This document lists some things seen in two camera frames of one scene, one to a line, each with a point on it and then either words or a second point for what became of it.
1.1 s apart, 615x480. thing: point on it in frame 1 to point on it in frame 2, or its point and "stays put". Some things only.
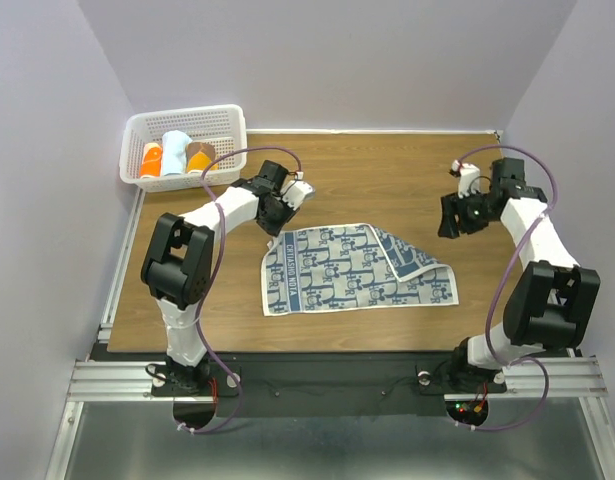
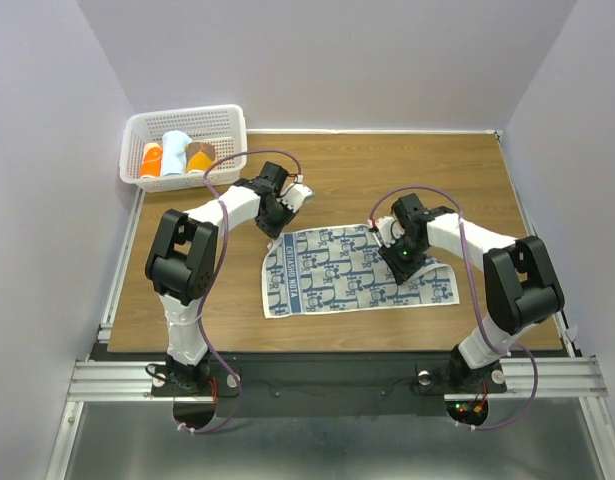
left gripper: [275, 228] stays put
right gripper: [449, 227] to [399, 270]
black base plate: [330, 385] stays put
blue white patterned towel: [350, 267] stays put
